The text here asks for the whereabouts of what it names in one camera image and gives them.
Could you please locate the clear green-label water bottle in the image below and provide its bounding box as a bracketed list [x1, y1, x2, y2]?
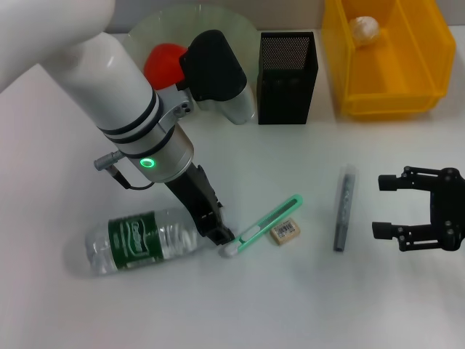
[85, 206, 210, 277]

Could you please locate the green utility knife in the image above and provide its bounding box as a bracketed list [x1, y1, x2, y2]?
[217, 194, 304, 259]

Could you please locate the left wrist camera housing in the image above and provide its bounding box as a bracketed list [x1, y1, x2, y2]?
[176, 29, 255, 126]

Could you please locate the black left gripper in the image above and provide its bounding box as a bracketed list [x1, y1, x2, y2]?
[165, 164, 234, 245]

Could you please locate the yellow plastic storage bin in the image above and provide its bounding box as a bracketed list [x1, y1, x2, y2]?
[321, 0, 457, 121]

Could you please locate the white paper ball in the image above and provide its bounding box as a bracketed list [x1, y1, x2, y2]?
[348, 16, 381, 48]

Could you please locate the beige eraser with barcode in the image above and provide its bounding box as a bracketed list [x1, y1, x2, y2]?
[269, 217, 302, 247]

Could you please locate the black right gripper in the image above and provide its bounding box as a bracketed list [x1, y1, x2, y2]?
[371, 165, 465, 254]

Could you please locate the translucent green wavy fruit bowl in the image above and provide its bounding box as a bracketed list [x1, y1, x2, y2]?
[126, 4, 259, 121]

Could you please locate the grey pen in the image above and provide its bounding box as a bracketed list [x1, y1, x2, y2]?
[332, 164, 360, 252]

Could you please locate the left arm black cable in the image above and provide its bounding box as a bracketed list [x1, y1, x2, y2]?
[93, 156, 155, 190]

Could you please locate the red-orange toy fruit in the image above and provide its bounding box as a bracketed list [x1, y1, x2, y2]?
[143, 42, 190, 90]

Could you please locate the black mesh pen holder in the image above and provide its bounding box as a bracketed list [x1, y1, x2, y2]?
[256, 31, 320, 126]

